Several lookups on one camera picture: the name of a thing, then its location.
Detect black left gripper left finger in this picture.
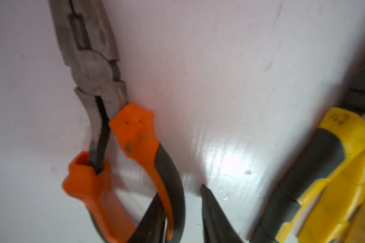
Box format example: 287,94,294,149
128,193,166,243

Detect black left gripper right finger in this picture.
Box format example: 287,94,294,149
200,184,243,243

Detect yellow black combination pliers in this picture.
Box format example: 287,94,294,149
250,107,365,243

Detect orange long nose pliers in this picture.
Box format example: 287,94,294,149
49,1,186,243

